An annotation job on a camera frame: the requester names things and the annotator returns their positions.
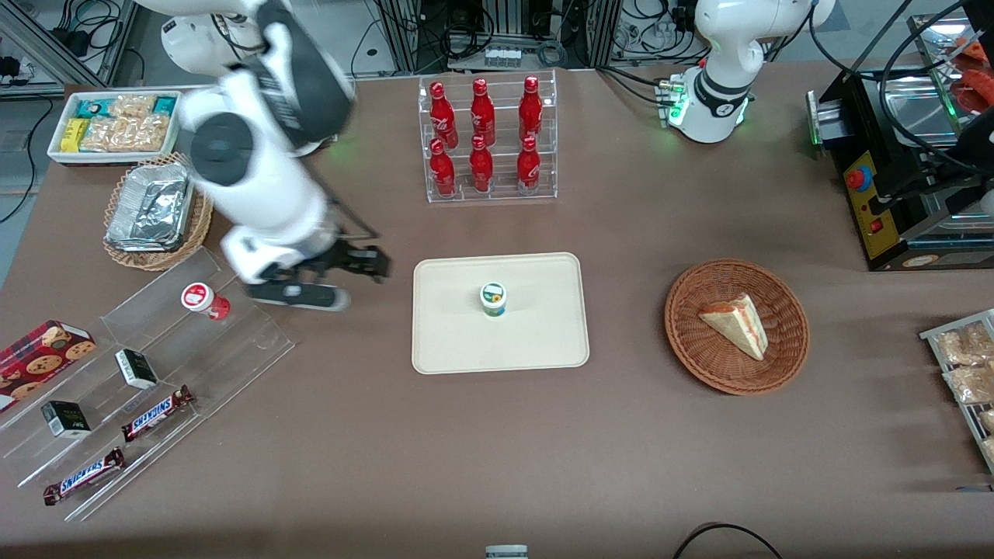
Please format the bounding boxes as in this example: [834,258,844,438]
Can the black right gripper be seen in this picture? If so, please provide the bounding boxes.
[268,238,392,285]

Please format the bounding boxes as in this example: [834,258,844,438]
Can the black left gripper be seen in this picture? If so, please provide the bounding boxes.
[867,109,994,217]

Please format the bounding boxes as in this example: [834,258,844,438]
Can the beige rectangular tray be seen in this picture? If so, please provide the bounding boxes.
[412,252,590,375]

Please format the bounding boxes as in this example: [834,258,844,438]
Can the silver foil tray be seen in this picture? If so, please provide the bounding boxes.
[106,161,196,253]

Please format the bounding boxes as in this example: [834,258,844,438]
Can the black roller grill machine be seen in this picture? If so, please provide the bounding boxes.
[806,0,994,273]

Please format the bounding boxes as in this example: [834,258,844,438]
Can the red cola bottle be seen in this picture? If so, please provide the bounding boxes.
[429,138,457,197]
[516,136,541,193]
[469,135,495,193]
[470,78,496,147]
[429,82,460,149]
[518,75,544,144]

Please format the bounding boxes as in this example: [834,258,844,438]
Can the red sausage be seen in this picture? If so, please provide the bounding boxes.
[953,68,994,114]

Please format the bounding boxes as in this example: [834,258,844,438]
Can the clear acrylic bottle rack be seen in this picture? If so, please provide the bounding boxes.
[418,69,558,205]

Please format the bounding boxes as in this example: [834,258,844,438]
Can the clear acrylic stepped stand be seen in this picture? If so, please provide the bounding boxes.
[99,247,297,420]
[0,314,204,523]

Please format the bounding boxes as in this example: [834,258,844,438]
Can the clear bag of crackers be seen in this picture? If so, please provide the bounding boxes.
[944,363,994,405]
[936,322,994,366]

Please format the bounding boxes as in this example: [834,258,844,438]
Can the triangular sandwich slice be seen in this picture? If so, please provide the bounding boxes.
[698,293,769,362]

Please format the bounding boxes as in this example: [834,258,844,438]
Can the oval light wicker basket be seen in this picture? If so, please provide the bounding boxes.
[103,152,215,272]

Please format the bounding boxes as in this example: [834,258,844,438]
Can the round brown wicker basket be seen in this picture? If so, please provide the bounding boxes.
[665,259,811,396]

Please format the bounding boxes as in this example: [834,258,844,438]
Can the small black box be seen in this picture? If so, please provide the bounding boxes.
[115,349,159,391]
[40,401,92,440]

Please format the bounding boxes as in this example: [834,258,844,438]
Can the brown Snickers bar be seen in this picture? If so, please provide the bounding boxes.
[120,385,195,443]
[43,447,126,506]

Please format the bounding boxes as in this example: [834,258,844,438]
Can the large clear cracker bag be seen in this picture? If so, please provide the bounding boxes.
[80,115,171,153]

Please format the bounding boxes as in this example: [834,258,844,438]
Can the small clear cracker bag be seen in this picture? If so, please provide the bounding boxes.
[109,95,157,119]

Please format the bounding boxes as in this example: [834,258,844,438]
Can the white rectangular snack bin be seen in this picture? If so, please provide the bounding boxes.
[47,89,188,168]

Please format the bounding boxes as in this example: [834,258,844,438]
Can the red chocolate chip cookie box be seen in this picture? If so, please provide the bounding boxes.
[0,320,97,413]

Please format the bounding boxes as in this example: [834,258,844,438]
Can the grey wire rack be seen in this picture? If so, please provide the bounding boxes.
[920,309,994,476]

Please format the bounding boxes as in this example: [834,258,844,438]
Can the aluminium frame rack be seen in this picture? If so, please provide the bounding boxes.
[373,0,630,75]

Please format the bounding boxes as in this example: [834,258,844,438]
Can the black looped cable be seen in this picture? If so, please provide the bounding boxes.
[673,523,784,559]

